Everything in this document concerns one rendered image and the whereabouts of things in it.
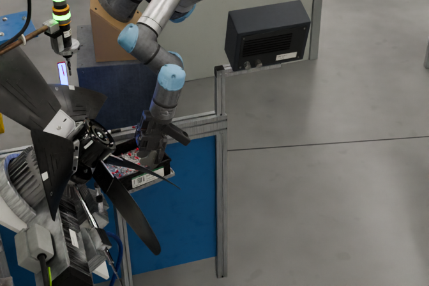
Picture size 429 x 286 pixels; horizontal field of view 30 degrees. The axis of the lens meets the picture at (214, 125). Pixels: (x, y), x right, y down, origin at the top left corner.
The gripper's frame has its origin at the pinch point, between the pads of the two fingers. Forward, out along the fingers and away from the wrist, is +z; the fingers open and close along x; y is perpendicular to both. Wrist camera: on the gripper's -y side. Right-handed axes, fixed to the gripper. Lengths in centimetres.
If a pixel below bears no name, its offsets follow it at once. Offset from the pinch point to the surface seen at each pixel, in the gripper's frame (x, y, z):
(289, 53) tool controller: -30, -50, -28
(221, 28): -178, -92, 39
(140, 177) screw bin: -10.2, -1.5, 12.5
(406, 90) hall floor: -133, -191, 42
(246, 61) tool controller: -30, -35, -23
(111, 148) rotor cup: 15.6, 19.8, -17.9
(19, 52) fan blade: -6, 45, -33
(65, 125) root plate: 7.7, 31.6, -19.1
